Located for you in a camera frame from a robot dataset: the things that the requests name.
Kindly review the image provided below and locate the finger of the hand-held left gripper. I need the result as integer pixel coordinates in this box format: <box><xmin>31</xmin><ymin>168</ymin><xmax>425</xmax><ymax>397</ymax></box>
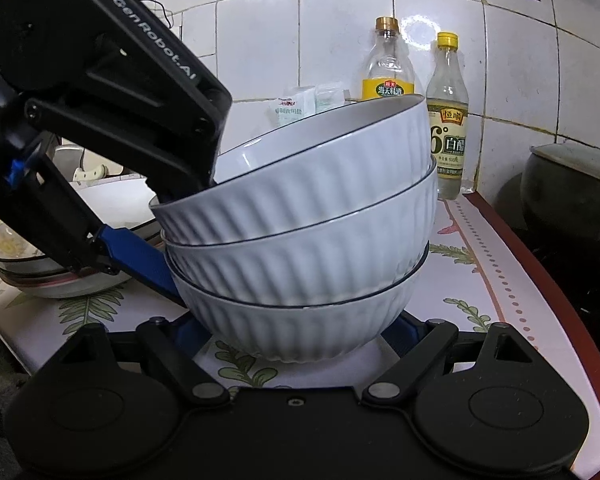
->
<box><xmin>24</xmin><ymin>100</ymin><xmax>227</xmax><ymax>205</ymax></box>
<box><xmin>4</xmin><ymin>132</ymin><xmax>187</xmax><ymax>307</ymax></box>

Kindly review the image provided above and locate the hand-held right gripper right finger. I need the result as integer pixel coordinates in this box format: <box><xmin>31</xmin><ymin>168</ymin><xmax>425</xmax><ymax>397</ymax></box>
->
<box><xmin>360</xmin><ymin>310</ymin><xmax>531</xmax><ymax>409</ymax></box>

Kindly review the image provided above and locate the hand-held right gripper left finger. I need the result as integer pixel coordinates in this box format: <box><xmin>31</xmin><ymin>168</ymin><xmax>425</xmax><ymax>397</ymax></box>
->
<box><xmin>55</xmin><ymin>312</ymin><xmax>232</xmax><ymax>409</ymax></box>

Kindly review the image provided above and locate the white plate with black rim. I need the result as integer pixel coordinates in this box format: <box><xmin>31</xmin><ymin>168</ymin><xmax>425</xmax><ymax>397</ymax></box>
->
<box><xmin>0</xmin><ymin>180</ymin><xmax>164</xmax><ymax>268</ymax></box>

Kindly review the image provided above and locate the pink bunny print plate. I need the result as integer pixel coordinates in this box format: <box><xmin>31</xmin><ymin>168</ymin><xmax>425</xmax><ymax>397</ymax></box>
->
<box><xmin>0</xmin><ymin>267</ymin><xmax>152</xmax><ymax>301</ymax></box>

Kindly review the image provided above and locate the white ribbed bowl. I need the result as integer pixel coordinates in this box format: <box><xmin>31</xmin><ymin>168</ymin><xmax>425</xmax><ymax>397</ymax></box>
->
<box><xmin>164</xmin><ymin>240</ymin><xmax>431</xmax><ymax>364</ymax></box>
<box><xmin>161</xmin><ymin>155</ymin><xmax>439</xmax><ymax>308</ymax></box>
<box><xmin>149</xmin><ymin>93</ymin><xmax>434</xmax><ymax>248</ymax></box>

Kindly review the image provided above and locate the floral tablecloth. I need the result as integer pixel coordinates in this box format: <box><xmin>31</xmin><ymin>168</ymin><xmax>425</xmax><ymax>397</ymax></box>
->
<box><xmin>0</xmin><ymin>194</ymin><xmax>600</xmax><ymax>480</ymax></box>

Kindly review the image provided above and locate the white salt bag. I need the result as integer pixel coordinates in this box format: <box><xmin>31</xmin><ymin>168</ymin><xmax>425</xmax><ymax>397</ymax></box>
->
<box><xmin>269</xmin><ymin>82</ymin><xmax>352</xmax><ymax>129</ymax></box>

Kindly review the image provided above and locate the black gas stove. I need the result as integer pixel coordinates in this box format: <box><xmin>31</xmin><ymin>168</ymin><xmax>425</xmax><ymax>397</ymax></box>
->
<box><xmin>495</xmin><ymin>175</ymin><xmax>600</xmax><ymax>343</ymax></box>

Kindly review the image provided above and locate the clear vinegar bottle yellow cap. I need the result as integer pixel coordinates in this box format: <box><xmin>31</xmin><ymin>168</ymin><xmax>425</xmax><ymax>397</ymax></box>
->
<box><xmin>426</xmin><ymin>31</ymin><xmax>477</xmax><ymax>201</ymax></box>

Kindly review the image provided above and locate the black wok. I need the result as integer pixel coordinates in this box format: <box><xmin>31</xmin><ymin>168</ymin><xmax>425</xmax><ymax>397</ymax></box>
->
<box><xmin>520</xmin><ymin>160</ymin><xmax>600</xmax><ymax>242</ymax></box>

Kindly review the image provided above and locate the glass wok lid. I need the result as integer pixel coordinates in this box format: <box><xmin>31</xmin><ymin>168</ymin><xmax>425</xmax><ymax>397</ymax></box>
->
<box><xmin>529</xmin><ymin>127</ymin><xmax>600</xmax><ymax>187</ymax></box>

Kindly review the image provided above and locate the cooking oil bottle yellow label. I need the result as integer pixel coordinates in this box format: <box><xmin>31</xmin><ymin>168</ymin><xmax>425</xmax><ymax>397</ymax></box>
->
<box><xmin>361</xmin><ymin>16</ymin><xmax>416</xmax><ymax>104</ymax></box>

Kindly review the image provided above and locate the cleaver with white handle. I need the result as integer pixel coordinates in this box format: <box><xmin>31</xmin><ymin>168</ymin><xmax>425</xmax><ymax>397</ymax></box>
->
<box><xmin>72</xmin><ymin>165</ymin><xmax>109</xmax><ymax>182</ymax></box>

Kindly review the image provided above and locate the black power cable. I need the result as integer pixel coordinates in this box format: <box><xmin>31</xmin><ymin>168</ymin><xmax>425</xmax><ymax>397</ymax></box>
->
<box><xmin>147</xmin><ymin>0</ymin><xmax>177</xmax><ymax>29</ymax></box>

